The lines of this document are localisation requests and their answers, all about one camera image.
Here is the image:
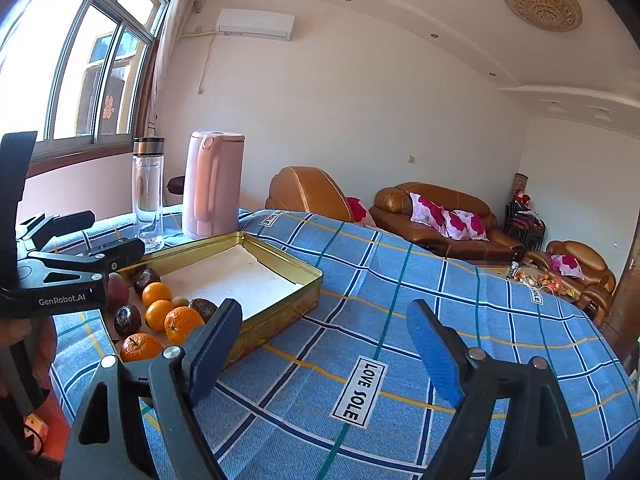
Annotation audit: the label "pink floral pillow right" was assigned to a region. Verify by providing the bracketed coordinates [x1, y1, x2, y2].
[442, 210, 488, 240]

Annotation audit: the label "floral pillow on armchair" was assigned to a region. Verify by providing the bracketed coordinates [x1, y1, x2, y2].
[550, 255, 585, 281]

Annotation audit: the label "white wall air conditioner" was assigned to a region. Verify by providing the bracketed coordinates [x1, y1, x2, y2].
[215, 9, 295, 41]

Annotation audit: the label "gold ceiling medallion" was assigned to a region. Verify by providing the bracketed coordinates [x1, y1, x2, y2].
[504, 0, 584, 32]

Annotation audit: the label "gold metal tin box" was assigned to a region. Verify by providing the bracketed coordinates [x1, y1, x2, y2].
[118, 232, 323, 365]

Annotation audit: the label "pink floral pillow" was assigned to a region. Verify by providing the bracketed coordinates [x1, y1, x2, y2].
[410, 193, 447, 236]
[442, 210, 488, 240]

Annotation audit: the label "dark passion fruit right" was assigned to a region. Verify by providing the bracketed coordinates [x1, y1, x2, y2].
[189, 298, 218, 323]

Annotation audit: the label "dark passion fruit front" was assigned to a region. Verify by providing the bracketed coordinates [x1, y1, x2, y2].
[114, 304, 142, 338]

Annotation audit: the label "pink floral pillow left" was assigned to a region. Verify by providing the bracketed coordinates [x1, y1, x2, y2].
[410, 193, 447, 236]

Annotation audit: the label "brown leather armchair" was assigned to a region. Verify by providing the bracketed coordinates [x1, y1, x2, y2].
[265, 166, 352, 222]
[523, 240, 616, 328]

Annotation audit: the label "medium orange mandarin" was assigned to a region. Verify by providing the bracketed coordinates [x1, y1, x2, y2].
[120, 333, 164, 363]

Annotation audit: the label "dark passion fruit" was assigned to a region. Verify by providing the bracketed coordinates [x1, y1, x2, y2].
[189, 298, 218, 323]
[114, 304, 142, 338]

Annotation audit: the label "small orange kumquat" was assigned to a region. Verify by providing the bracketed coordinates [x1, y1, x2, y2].
[141, 282, 172, 308]

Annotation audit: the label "clear glass bottle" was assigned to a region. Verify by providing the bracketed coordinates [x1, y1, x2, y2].
[132, 136, 165, 252]

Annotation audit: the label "dark brown wrinkled fruit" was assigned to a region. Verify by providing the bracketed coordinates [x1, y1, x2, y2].
[132, 268, 162, 297]

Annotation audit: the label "orange mandarin in tin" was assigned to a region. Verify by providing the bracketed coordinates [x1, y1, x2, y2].
[144, 299, 175, 333]

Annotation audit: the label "brown leather armchair left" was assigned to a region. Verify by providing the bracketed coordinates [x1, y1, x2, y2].
[265, 166, 352, 222]

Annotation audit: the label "dark stacked stools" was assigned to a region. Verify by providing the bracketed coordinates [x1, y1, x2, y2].
[502, 202, 547, 250]

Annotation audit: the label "brown leather sofa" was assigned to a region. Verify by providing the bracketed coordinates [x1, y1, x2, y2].
[370, 182, 525, 262]

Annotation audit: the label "window with frame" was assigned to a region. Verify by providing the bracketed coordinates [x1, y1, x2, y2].
[1, 0, 169, 162]

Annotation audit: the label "pink curtain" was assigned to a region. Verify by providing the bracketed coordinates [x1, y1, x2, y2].
[134, 0, 206, 140]

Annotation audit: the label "brown wooden door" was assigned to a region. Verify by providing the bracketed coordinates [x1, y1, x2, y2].
[601, 255, 639, 375]

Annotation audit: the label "red pillow on armchair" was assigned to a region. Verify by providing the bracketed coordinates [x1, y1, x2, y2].
[346, 196, 376, 228]

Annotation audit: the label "pink electric kettle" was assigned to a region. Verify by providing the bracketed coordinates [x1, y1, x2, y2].
[182, 131, 245, 240]

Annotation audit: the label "large orange mandarin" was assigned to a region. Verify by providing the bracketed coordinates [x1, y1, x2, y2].
[164, 307, 204, 346]

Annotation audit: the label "pale yellow round fruit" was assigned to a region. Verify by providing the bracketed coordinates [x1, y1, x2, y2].
[171, 296, 190, 308]

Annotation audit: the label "cluttered coffee table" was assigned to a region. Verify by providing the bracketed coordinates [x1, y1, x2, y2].
[476, 261, 597, 311]

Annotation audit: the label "person's hand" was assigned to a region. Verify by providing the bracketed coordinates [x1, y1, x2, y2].
[0, 314, 59, 396]

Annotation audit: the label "dark stool seat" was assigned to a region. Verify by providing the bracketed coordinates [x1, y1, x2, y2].
[167, 176, 184, 195]

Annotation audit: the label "brown leather armchair right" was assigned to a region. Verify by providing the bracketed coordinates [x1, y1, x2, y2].
[523, 240, 616, 328]

